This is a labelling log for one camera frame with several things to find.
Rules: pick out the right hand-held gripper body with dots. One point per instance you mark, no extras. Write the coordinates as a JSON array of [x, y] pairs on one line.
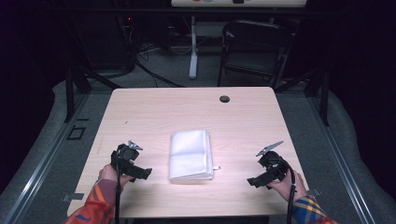
[[274, 169]]

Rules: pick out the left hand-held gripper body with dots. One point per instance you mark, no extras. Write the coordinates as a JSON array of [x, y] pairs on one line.
[[129, 161]]

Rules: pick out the white zipper pull tab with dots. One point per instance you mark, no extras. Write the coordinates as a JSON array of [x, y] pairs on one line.
[[217, 168]]

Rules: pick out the person's right hand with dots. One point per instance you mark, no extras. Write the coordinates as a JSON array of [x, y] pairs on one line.
[[286, 188]]

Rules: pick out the person's left hand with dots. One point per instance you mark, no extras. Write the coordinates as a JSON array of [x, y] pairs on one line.
[[109, 174]]

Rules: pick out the grey tape piece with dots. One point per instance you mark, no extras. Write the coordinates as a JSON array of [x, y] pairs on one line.
[[73, 196], [314, 192]]

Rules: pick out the white table leg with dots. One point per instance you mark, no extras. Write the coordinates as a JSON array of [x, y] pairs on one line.
[[193, 56]]

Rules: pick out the dark equipment box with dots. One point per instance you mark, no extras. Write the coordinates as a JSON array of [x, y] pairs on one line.
[[102, 40]]

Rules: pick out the black folding chair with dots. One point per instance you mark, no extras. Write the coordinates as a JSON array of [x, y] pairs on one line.
[[258, 34]]

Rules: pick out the black metal frame stand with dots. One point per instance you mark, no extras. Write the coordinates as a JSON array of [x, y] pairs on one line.
[[323, 96], [70, 93]]

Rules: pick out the aluminium floor rail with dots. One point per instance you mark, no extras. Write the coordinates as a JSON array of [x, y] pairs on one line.
[[342, 161], [43, 161]]

